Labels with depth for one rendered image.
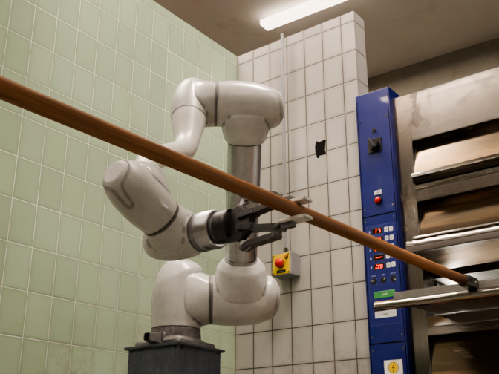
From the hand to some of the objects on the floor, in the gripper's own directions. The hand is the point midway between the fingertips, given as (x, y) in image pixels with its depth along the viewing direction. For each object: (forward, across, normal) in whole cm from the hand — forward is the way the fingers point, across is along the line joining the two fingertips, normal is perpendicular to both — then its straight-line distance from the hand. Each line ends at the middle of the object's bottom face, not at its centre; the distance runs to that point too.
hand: (295, 211), depth 154 cm
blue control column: (-47, +117, -228) cm, 261 cm away
